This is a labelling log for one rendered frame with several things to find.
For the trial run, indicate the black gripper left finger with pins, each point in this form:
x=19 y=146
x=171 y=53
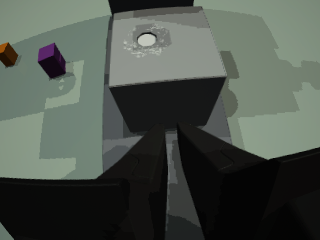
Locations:
x=127 y=202

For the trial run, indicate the purple block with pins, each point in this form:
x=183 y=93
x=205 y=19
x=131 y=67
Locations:
x=51 y=60

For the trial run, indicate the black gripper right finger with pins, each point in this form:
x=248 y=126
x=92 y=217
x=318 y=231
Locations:
x=238 y=195

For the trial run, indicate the small orange block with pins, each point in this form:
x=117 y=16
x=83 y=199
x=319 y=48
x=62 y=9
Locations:
x=8 y=55

